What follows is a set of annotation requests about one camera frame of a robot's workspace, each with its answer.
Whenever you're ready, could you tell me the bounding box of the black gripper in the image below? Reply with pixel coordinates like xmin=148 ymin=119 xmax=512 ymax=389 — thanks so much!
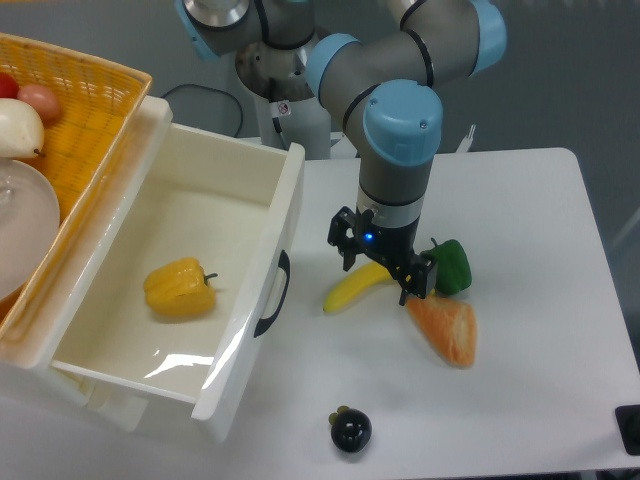
xmin=327 ymin=206 xmax=437 ymax=306

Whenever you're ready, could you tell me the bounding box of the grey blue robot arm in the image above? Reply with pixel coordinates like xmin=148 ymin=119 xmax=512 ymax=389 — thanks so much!
xmin=175 ymin=1 xmax=507 ymax=298

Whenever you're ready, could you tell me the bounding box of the white drawer cabinet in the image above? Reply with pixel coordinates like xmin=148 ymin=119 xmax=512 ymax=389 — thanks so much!
xmin=1 ymin=96 xmax=173 ymax=431

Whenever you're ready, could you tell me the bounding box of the yellow banana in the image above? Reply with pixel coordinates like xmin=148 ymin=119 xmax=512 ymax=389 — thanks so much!
xmin=323 ymin=262 xmax=392 ymax=313

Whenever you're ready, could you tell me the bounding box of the green bell pepper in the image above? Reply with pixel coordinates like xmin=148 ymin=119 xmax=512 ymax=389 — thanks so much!
xmin=421 ymin=238 xmax=473 ymax=296

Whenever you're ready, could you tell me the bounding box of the orange fruit slice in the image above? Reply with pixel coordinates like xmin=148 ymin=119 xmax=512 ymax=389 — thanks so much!
xmin=406 ymin=296 xmax=477 ymax=369

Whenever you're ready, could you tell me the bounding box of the dark purple mangosteen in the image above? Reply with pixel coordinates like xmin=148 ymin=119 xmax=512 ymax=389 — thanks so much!
xmin=328 ymin=405 xmax=372 ymax=453

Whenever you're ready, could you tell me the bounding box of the yellow bell pepper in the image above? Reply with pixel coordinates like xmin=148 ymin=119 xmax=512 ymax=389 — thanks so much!
xmin=143 ymin=257 xmax=217 ymax=317

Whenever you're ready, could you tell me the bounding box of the black corner clamp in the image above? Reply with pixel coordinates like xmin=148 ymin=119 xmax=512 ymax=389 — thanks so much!
xmin=615 ymin=405 xmax=640 ymax=456

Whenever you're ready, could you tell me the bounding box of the orange woven basket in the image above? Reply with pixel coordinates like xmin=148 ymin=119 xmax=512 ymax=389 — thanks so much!
xmin=1 ymin=33 xmax=152 ymax=334

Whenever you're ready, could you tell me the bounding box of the clear plastic bowl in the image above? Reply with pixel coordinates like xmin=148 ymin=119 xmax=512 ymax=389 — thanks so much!
xmin=1 ymin=159 xmax=60 ymax=300

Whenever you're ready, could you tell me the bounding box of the white pear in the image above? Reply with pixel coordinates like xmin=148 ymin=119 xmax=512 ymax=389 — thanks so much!
xmin=1 ymin=98 xmax=45 ymax=159

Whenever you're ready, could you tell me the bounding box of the red tomato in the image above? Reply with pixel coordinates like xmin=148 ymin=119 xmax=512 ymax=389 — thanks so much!
xmin=0 ymin=72 xmax=20 ymax=99

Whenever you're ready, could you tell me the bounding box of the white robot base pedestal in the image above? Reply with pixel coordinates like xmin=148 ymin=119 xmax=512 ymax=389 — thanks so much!
xmin=235 ymin=36 xmax=331 ymax=160

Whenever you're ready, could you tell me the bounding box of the black cable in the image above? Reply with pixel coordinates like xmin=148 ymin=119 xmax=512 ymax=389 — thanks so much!
xmin=160 ymin=83 xmax=244 ymax=138

